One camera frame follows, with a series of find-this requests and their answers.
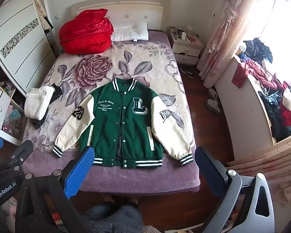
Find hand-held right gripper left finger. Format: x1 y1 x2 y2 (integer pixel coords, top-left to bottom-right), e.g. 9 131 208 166
16 146 95 233

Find green and cream varsity jacket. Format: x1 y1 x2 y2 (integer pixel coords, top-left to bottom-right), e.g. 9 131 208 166
52 78 194 169

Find white folded cloth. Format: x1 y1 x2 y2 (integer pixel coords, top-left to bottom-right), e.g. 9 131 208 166
24 86 54 121

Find cream patterned curtain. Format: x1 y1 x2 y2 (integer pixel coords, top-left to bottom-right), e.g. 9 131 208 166
227 131 291 207

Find white pillow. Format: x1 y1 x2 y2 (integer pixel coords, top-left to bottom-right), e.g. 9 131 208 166
110 21 149 42

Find person's feet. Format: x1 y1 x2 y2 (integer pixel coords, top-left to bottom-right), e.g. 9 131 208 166
103 195 139 208

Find white drawer unit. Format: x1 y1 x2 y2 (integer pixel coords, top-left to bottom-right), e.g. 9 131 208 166
0 81 27 146

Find person's grey fleece trousers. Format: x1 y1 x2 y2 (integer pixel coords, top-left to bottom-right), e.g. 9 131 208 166
81 205 148 233

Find black cloth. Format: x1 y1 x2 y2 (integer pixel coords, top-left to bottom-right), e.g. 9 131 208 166
30 84 63 128

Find red duvet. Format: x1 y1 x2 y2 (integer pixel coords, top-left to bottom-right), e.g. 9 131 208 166
59 8 114 54

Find dark shoes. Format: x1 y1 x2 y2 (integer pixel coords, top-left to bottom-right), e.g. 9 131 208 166
181 67 196 78

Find pink floral curtain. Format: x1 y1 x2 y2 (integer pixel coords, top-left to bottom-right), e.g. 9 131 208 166
199 0 278 88

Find pile of mixed clothes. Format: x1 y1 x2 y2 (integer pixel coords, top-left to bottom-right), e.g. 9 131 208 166
233 37 291 142

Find cream hanging clothes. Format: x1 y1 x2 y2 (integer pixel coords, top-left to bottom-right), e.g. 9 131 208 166
34 0 54 33

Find bed with cream headboard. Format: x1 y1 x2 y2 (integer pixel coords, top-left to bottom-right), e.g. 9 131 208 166
21 0 202 196

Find nightstand clutter pile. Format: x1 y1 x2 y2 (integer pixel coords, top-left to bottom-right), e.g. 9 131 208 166
171 25 202 42

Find white window ledge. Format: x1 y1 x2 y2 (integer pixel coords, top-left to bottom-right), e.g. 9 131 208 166
215 56 278 151

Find white wardrobe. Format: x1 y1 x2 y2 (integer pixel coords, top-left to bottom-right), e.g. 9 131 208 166
0 0 57 95

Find floral bed blanket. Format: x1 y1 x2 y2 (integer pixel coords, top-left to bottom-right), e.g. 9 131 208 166
21 30 201 195

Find white nightstand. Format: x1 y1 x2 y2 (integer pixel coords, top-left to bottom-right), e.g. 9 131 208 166
169 25 204 65

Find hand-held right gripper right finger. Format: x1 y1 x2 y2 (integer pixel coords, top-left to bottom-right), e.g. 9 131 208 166
195 146 275 233

